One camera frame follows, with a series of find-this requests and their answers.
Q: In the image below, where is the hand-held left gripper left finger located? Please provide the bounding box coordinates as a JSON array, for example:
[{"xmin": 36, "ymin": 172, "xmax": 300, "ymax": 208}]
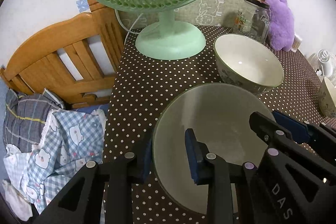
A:
[{"xmin": 33, "ymin": 132, "xmax": 155, "ymax": 224}]

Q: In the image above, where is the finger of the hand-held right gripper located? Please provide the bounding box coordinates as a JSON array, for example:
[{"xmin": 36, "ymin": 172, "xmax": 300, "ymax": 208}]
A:
[
  {"xmin": 272, "ymin": 111, "xmax": 336, "ymax": 161},
  {"xmin": 249, "ymin": 112, "xmax": 300, "ymax": 159}
]

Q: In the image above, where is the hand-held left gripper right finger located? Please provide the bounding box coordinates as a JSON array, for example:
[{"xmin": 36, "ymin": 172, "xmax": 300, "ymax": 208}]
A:
[{"xmin": 184, "ymin": 128, "xmax": 257, "ymax": 224}]

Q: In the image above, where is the green-rimmed ceramic bowl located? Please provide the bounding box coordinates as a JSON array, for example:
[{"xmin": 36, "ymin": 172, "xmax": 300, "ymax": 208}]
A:
[
  {"xmin": 152, "ymin": 83, "xmax": 279, "ymax": 215},
  {"xmin": 318, "ymin": 76, "xmax": 336, "ymax": 117},
  {"xmin": 213, "ymin": 34, "xmax": 285, "ymax": 95}
]

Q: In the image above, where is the white floor fan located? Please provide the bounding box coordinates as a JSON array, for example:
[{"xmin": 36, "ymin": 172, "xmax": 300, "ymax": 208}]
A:
[{"xmin": 308, "ymin": 49, "xmax": 336, "ymax": 77}]

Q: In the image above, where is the brown polka dot tablecloth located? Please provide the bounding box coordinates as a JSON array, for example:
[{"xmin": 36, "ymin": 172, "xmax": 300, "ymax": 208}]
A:
[{"xmin": 101, "ymin": 25, "xmax": 336, "ymax": 224}]

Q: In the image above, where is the cotton swab container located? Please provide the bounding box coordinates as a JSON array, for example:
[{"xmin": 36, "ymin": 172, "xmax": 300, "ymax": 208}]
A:
[{"xmin": 291, "ymin": 34, "xmax": 302, "ymax": 52}]

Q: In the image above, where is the blue checked bear blanket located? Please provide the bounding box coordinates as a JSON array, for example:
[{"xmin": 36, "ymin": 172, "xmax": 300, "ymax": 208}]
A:
[{"xmin": 3, "ymin": 108, "xmax": 107, "ymax": 214}]

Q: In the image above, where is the glass jar with dark lid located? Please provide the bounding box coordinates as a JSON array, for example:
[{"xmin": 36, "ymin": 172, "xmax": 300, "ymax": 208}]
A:
[{"xmin": 243, "ymin": 0, "xmax": 271, "ymax": 43}]

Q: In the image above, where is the purple plush toy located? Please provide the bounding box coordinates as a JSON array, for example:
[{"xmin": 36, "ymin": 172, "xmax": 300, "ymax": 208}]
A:
[{"xmin": 262, "ymin": 0, "xmax": 296, "ymax": 51}]

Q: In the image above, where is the small printed drinking glass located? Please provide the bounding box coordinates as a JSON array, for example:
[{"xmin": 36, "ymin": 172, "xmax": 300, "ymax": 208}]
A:
[{"xmin": 234, "ymin": 10, "xmax": 250, "ymax": 34}]

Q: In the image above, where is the green desk fan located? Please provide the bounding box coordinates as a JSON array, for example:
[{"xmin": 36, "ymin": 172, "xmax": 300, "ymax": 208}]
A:
[{"xmin": 72, "ymin": 0, "xmax": 234, "ymax": 60}]

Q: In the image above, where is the grey plaid bedding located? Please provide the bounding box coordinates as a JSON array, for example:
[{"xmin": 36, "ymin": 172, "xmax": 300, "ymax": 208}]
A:
[{"xmin": 3, "ymin": 88, "xmax": 65, "ymax": 153}]

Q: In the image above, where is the white cloth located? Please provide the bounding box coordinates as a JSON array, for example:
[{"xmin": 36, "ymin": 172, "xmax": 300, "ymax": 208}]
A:
[{"xmin": 2, "ymin": 179, "xmax": 32, "ymax": 222}]

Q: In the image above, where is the wooden bed headboard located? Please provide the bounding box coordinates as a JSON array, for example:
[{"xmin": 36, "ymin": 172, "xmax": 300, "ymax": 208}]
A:
[{"xmin": 0, "ymin": 0, "xmax": 126, "ymax": 109}]

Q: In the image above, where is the white fan cable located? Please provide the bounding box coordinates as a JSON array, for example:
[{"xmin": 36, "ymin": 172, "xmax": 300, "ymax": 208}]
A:
[{"xmin": 115, "ymin": 9, "xmax": 144, "ymax": 43}]

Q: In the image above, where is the blue wall sticker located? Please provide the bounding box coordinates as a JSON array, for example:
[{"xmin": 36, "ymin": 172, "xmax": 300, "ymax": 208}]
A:
[{"xmin": 76, "ymin": 0, "xmax": 91, "ymax": 14}]

